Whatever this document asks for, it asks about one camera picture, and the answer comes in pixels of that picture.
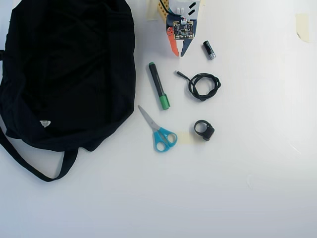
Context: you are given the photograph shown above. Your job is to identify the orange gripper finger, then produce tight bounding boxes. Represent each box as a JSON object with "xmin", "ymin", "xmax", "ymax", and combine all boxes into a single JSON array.
[{"xmin": 166, "ymin": 26, "xmax": 181, "ymax": 58}]

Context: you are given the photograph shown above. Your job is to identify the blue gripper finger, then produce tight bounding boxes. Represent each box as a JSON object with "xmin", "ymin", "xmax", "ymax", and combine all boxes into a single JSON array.
[{"xmin": 180, "ymin": 37, "xmax": 196, "ymax": 59}]

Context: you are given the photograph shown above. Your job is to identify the white and blue gripper body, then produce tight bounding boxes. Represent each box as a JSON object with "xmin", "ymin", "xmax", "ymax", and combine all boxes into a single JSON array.
[{"xmin": 169, "ymin": 0, "xmax": 202, "ymax": 38}]

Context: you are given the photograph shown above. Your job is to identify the black bike light with strap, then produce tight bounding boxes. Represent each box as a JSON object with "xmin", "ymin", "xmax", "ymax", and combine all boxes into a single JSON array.
[{"xmin": 193, "ymin": 119, "xmax": 215, "ymax": 142}]

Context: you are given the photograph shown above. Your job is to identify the black fabric bag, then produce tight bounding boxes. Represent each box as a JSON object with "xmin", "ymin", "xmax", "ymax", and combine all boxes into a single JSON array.
[{"xmin": 0, "ymin": 0, "xmax": 137, "ymax": 183}]

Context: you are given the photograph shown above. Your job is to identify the small black flashlight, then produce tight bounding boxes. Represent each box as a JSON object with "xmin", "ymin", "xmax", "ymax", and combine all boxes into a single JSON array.
[{"xmin": 203, "ymin": 40, "xmax": 217, "ymax": 61}]

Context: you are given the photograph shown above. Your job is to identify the black marker with green cap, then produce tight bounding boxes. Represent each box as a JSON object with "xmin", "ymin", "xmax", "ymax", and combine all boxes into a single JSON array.
[{"xmin": 148, "ymin": 61, "xmax": 171, "ymax": 111}]

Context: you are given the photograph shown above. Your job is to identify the short beige masking tape piece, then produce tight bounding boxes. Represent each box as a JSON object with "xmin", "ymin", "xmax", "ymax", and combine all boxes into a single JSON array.
[{"xmin": 176, "ymin": 131, "xmax": 193, "ymax": 145}]

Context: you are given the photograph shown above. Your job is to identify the long beige masking tape strip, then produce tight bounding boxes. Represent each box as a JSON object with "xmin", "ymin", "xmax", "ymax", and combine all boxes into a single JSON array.
[{"xmin": 295, "ymin": 13, "xmax": 311, "ymax": 44}]

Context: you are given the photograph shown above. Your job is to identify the bare camera circuit board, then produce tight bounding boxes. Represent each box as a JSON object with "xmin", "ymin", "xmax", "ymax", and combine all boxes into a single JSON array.
[{"xmin": 166, "ymin": 19, "xmax": 196, "ymax": 41}]

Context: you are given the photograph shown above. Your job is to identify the coiled black braided cable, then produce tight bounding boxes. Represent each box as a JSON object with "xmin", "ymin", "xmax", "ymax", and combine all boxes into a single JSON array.
[{"xmin": 174, "ymin": 70, "xmax": 222, "ymax": 103}]

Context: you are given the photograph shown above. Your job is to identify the blue handled scissors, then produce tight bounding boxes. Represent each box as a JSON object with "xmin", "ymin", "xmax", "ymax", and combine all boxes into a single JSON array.
[{"xmin": 137, "ymin": 105, "xmax": 178, "ymax": 153}]

